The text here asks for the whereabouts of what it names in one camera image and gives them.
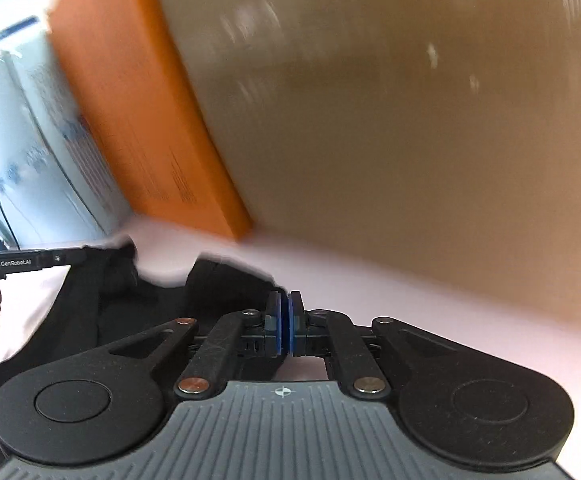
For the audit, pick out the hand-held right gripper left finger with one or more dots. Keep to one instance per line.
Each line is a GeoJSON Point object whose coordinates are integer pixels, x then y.
{"type": "Point", "coordinates": [274, 322]}

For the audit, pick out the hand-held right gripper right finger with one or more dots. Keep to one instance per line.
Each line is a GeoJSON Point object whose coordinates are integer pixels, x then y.
{"type": "Point", "coordinates": [296, 322]}

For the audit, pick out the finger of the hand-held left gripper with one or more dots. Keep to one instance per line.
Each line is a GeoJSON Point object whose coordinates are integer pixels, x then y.
{"type": "Point", "coordinates": [65, 257]}

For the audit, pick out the black garment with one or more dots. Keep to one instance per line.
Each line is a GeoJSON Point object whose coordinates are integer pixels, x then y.
{"type": "Point", "coordinates": [120, 300]}

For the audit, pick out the light blue foam board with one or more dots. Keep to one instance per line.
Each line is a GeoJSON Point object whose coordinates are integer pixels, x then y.
{"type": "Point", "coordinates": [40, 150]}

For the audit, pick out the orange printed board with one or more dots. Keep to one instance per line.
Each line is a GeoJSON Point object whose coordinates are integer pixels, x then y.
{"type": "Point", "coordinates": [145, 110]}

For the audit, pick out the brown cardboard board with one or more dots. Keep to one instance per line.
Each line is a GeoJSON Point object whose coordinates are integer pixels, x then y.
{"type": "Point", "coordinates": [395, 125]}

